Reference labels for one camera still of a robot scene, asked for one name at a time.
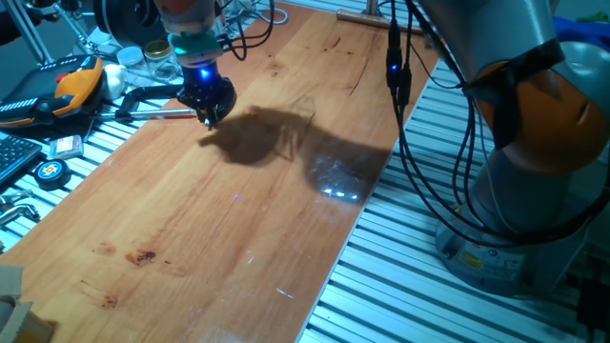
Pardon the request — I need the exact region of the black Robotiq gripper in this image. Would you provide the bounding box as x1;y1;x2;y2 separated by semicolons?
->
176;62;229;131

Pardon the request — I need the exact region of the small white card box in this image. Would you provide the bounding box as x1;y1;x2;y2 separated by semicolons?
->
47;134;85;161

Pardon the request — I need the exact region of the black orange teach pendant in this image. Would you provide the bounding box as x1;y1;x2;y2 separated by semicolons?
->
0;53;106;130

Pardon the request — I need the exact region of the glass jar gold lid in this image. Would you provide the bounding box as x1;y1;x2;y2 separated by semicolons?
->
143;39;181;82

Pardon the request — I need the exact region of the silver metal stand leg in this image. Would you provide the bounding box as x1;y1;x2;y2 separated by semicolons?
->
7;0;53;66

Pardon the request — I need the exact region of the glossy wooden board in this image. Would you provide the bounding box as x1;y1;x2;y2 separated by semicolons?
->
0;2;439;343

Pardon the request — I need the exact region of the dark sleeved forearm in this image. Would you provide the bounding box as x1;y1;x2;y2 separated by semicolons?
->
0;4;44;47

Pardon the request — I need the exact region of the black round spool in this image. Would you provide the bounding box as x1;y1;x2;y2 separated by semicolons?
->
92;0;168;48

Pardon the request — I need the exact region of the black C-clamp steel screw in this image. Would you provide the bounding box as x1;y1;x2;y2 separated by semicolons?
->
88;84;199;123

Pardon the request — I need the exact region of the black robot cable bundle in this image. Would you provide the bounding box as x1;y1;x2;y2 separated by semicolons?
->
383;0;610;249

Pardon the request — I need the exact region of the small cardboard box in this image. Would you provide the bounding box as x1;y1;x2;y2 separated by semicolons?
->
0;264;24;302
0;300;54;343

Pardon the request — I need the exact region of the black computer keyboard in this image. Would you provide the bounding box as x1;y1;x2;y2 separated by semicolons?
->
0;134;43;187

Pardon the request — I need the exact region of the green wrist flange adapter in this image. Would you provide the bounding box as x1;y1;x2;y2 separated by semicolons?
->
167;30;225;68

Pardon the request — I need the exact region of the white cable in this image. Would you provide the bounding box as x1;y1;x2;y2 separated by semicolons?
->
223;0;290;26

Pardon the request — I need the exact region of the bent metal pipe fitting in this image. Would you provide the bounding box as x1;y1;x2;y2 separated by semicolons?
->
0;203;42;228

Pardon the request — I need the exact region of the clear jar white lid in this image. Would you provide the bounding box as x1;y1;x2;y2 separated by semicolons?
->
116;45;147;82

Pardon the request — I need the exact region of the blue round tape measure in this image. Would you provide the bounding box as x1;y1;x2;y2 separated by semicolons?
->
32;158;72;192

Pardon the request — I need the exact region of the white rounded plastic object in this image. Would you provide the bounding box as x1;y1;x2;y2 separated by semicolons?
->
101;63;127;101

